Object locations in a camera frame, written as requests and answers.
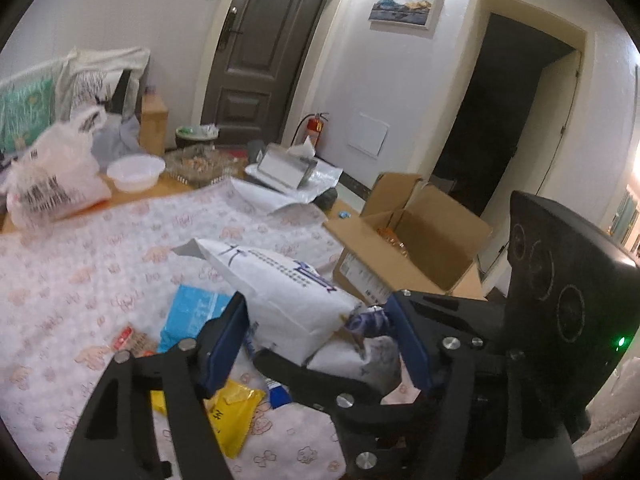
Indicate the white printed pillow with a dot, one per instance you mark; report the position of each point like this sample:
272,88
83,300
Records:
95,80

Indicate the red snack packet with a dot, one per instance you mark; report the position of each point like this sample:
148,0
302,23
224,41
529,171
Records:
132,342

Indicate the white wall panel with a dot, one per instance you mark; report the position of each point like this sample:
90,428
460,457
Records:
367,135

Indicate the cardboard box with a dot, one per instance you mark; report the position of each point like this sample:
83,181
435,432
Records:
435,240

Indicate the blue snack packet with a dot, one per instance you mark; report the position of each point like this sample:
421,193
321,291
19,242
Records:
190,310

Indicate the purple snack wrapper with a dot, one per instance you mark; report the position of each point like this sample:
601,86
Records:
370,322

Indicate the white padded mailer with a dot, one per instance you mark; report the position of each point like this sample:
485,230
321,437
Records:
322,175

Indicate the small blue white packet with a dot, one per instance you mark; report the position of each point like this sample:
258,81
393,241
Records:
279,395

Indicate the yellow snack packet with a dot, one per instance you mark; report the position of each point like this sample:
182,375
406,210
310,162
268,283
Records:
235,410

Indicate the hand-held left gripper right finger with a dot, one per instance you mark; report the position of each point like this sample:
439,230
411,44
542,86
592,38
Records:
407,345

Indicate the printed tablecloth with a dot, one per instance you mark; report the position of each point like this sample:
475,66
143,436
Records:
100,270

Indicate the grey cloth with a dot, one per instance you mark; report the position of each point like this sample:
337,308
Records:
117,137

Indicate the white plastic bowl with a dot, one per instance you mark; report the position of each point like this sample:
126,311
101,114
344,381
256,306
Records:
135,172

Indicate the dark round object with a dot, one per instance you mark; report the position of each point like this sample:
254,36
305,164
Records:
327,199

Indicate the orange snack packet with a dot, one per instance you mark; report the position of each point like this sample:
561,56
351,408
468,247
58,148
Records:
390,237

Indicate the wooden cabinet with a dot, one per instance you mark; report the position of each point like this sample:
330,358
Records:
152,125

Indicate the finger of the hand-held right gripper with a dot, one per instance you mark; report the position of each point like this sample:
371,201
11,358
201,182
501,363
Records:
450,305
310,382

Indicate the green pillow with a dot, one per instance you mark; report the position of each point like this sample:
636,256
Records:
25,110

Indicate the silver foil packet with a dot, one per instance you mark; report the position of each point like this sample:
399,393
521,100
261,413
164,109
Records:
370,365

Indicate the brown door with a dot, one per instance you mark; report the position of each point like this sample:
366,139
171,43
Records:
260,60

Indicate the silver tissue box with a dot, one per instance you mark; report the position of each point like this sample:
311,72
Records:
280,167

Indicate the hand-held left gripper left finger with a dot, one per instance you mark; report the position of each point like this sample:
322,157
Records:
227,340

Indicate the landscape painting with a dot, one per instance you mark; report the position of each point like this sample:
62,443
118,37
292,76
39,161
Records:
405,5

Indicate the white printed plastic bag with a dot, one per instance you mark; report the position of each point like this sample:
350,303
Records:
55,170

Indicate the white printed paper bag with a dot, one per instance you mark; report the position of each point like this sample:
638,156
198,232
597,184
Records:
290,300

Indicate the trash bin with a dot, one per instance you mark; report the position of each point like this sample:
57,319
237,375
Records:
195,135

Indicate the red fire extinguisher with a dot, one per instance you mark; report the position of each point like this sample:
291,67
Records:
314,127

